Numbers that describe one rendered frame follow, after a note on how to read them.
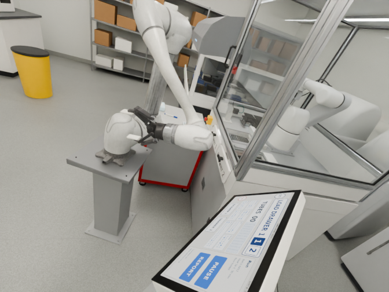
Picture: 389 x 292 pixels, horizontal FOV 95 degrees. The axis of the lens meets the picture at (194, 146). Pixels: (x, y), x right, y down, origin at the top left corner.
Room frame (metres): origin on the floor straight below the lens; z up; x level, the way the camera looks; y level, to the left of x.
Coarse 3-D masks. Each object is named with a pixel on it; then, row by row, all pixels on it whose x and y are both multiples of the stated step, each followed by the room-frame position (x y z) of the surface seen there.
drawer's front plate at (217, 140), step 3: (213, 129) 1.45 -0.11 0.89; (216, 129) 1.39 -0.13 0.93; (213, 132) 1.42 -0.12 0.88; (216, 132) 1.34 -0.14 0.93; (216, 135) 1.31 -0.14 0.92; (213, 138) 1.36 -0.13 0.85; (216, 138) 1.28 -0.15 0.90; (219, 138) 1.25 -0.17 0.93; (216, 141) 1.26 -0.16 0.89; (219, 141) 1.21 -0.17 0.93; (213, 144) 1.30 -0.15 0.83; (216, 144) 1.23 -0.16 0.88; (219, 144) 1.20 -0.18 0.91; (216, 147) 1.21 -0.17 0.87; (216, 150) 1.19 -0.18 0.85
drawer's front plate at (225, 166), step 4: (220, 148) 1.14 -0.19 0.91; (220, 152) 1.11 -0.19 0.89; (224, 152) 1.07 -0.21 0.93; (216, 156) 1.14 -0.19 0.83; (224, 156) 1.03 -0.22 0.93; (224, 160) 1.00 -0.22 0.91; (224, 164) 0.98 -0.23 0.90; (228, 164) 0.95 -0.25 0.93; (224, 168) 0.95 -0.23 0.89; (228, 168) 0.91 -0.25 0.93; (220, 172) 0.98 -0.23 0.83; (228, 172) 0.89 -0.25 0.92; (224, 176) 0.90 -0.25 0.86; (228, 176) 0.89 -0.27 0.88; (224, 180) 0.89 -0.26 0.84
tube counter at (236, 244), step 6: (252, 216) 0.44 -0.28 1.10; (258, 216) 0.44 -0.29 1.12; (246, 222) 0.41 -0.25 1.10; (252, 222) 0.41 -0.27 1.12; (246, 228) 0.38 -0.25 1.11; (252, 228) 0.37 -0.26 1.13; (240, 234) 0.36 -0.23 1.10; (246, 234) 0.35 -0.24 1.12; (234, 240) 0.33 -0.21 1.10; (240, 240) 0.33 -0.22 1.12; (228, 246) 0.31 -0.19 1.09; (234, 246) 0.31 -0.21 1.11; (240, 246) 0.30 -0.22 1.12; (228, 252) 0.29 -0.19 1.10; (234, 252) 0.28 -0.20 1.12
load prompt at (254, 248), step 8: (280, 200) 0.51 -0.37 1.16; (272, 208) 0.47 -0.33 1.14; (280, 208) 0.46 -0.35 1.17; (264, 216) 0.43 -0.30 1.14; (272, 216) 0.42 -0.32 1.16; (264, 224) 0.39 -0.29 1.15; (272, 224) 0.38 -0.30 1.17; (256, 232) 0.35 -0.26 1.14; (264, 232) 0.35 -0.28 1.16; (256, 240) 0.32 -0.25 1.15; (264, 240) 0.31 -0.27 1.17; (248, 248) 0.29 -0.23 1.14; (256, 248) 0.29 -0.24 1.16; (256, 256) 0.26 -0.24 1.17
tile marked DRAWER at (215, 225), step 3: (216, 219) 0.47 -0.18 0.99; (219, 219) 0.47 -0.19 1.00; (222, 219) 0.46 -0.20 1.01; (225, 219) 0.46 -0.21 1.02; (213, 222) 0.45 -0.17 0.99; (216, 222) 0.45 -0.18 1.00; (219, 222) 0.44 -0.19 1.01; (222, 222) 0.44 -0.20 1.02; (210, 225) 0.43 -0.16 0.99; (213, 225) 0.43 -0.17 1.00; (216, 225) 0.43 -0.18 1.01; (219, 225) 0.42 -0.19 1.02; (207, 228) 0.42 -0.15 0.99; (210, 228) 0.41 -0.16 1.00; (213, 228) 0.41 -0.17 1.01; (216, 228) 0.41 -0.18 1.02; (207, 231) 0.40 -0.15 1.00; (210, 231) 0.40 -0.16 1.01; (213, 231) 0.39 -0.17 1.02
